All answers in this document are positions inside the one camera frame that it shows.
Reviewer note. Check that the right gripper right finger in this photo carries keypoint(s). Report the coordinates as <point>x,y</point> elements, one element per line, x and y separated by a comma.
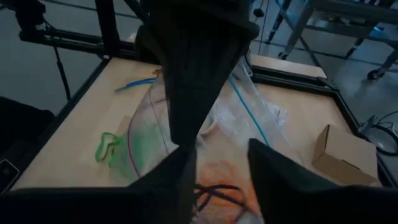
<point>289,193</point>

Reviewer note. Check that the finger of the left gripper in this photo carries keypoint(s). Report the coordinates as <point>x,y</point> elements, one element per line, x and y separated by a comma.
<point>189,93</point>

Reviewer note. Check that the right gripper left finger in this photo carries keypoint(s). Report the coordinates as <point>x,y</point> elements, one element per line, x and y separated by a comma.
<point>174,186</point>

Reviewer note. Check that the black rubber bands bunch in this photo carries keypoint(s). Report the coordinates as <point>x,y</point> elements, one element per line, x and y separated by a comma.
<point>217,187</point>

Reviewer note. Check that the orange rubber bands pile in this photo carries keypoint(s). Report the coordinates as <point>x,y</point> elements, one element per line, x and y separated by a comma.
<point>224,174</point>

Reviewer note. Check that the clear plastic zip bag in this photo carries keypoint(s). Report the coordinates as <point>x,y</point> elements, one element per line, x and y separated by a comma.
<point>236,124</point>

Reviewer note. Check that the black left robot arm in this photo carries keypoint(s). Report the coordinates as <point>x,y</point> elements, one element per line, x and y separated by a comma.
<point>146,46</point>

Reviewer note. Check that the green rubber bands pile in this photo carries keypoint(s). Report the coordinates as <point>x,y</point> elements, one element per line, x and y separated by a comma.
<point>118,141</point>

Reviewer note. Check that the brown cardboard box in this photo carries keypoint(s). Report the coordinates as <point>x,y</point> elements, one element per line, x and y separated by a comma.
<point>342,155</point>

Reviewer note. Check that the grey metal cart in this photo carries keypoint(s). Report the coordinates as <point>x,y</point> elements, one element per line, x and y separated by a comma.
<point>342,29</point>

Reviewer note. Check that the black flat device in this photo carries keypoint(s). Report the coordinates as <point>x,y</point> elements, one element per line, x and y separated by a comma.
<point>7,174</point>

